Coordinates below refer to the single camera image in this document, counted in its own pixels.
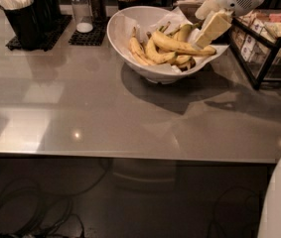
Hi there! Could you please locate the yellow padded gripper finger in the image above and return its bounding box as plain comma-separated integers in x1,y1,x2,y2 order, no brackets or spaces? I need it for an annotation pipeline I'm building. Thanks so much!
195,0,219,20
195,10,232,49

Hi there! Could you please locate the large top yellow banana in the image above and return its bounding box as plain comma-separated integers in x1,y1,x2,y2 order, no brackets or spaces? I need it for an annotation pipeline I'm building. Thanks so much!
152,31,216,57

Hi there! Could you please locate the greenish banana at back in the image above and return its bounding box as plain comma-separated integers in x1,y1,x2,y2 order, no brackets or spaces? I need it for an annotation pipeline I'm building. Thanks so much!
168,22,203,42

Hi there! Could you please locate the white paper bowl liner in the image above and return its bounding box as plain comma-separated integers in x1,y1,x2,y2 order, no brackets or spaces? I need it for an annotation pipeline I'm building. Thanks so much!
114,6,230,75

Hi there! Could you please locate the lower small yellow banana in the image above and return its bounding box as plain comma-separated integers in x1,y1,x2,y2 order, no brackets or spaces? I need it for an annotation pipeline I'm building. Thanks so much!
173,55,196,71

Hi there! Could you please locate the middle curved yellow banana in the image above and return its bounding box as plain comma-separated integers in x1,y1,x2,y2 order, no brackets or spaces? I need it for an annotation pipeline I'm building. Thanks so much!
145,38,178,64

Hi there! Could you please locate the left yellow banana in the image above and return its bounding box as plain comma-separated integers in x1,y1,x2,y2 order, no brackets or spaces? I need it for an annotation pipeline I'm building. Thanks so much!
129,28,155,65

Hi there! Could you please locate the white ceramic bowl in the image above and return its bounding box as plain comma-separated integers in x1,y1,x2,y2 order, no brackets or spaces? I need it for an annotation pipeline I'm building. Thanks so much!
106,5,227,85

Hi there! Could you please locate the dark pepper shaker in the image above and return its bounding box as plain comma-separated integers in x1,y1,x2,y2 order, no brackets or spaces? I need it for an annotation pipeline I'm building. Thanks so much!
89,0,107,23

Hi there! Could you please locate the black rubber mat centre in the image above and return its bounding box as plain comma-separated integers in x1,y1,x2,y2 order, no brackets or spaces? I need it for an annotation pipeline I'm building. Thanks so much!
69,17,107,46

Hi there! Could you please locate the black rubber mat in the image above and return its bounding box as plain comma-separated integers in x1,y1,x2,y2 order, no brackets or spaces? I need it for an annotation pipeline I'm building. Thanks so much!
69,17,107,46
6,15,72,52

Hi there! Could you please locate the clear salt shaker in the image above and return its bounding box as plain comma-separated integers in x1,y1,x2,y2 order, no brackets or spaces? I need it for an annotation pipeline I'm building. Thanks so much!
70,0,93,34

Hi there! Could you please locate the rear black utensil cup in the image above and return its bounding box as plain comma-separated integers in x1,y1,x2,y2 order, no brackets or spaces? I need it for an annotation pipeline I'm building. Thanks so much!
33,0,61,32

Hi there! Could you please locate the black utensil cup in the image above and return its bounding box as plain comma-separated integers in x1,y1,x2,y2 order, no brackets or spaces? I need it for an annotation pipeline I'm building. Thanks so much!
33,0,61,32
0,0,41,50

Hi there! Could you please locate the front black utensil cup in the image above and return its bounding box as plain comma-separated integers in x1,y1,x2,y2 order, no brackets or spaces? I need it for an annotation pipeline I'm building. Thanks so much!
0,0,41,50

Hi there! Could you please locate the black rubber mat left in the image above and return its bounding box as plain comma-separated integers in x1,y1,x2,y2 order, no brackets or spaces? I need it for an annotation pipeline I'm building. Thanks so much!
6,15,72,52

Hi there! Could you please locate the black wire condiment rack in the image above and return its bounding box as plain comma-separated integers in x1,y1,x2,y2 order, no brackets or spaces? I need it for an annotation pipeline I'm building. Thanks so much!
228,10,281,89

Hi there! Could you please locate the black floor cables left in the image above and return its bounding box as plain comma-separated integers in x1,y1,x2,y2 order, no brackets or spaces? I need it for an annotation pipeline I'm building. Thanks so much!
0,157,114,238

